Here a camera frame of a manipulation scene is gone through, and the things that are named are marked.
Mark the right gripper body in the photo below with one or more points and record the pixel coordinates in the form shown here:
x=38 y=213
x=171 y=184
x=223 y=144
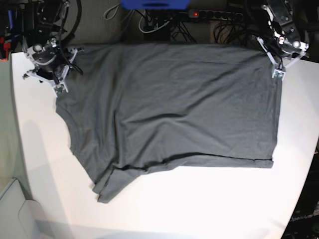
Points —
x=51 y=68

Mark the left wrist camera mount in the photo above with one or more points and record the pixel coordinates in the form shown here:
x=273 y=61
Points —
x=280 y=72

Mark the white bin corner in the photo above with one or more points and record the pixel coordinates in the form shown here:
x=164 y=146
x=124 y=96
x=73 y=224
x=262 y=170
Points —
x=20 y=218

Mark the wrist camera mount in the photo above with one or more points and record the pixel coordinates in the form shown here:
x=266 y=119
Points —
x=280 y=72
x=50 y=50

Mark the blue box at top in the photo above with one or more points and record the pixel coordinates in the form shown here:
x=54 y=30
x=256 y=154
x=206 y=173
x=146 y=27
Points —
x=155 y=4

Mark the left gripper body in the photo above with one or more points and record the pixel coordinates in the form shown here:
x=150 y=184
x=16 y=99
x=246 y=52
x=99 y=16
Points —
x=281 y=58

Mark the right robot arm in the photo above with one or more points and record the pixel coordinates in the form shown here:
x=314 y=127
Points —
x=45 y=42

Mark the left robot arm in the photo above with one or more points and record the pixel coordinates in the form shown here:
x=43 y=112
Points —
x=277 y=33

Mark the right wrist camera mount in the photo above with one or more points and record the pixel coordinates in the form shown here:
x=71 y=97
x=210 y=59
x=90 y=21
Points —
x=50 y=50

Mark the black power strip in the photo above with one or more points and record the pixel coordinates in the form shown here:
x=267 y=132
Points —
x=214 y=15

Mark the red clamp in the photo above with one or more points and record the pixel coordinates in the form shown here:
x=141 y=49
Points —
x=5 y=47

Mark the grey t-shirt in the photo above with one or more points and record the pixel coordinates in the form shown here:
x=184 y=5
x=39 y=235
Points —
x=144 y=108

